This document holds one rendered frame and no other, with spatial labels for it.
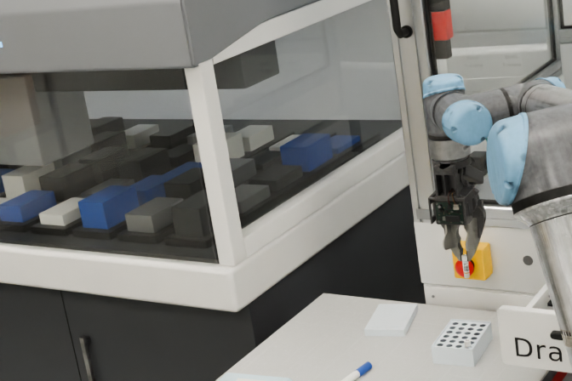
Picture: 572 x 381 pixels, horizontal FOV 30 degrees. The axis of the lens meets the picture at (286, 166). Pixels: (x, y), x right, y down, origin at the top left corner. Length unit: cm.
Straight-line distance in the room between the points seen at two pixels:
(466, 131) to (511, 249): 52
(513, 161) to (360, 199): 141
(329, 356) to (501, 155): 89
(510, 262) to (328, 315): 42
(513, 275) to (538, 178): 88
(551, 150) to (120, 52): 116
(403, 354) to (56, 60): 101
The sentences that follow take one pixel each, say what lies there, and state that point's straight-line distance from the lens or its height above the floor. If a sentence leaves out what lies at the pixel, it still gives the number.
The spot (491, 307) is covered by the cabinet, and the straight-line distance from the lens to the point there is 236.
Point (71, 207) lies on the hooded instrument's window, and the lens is 262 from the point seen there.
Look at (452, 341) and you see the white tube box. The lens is 216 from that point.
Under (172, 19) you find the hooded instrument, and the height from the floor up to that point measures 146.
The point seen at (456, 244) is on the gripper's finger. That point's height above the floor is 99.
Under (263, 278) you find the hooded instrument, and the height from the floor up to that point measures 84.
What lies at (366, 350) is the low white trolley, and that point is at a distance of 223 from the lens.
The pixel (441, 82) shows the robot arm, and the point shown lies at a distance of 193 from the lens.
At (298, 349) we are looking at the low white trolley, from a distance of 227.
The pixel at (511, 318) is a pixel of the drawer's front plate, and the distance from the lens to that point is 195.
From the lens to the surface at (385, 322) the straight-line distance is 230.
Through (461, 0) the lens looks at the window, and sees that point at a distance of 219.
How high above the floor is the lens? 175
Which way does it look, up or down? 16 degrees down
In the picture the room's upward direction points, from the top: 9 degrees counter-clockwise
